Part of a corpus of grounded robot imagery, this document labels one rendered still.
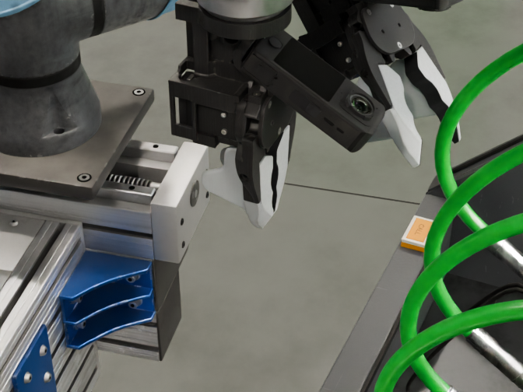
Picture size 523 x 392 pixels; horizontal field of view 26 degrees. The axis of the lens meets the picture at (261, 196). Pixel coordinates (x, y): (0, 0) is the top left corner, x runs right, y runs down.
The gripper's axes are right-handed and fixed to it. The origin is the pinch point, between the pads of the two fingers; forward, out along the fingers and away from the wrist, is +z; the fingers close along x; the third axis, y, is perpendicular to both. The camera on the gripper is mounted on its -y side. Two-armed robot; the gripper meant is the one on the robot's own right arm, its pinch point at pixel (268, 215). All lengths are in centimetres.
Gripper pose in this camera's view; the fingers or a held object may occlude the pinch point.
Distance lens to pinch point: 97.3
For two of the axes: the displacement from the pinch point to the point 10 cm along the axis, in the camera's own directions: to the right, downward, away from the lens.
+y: -9.1, -2.5, 3.2
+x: -4.1, 5.6, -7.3
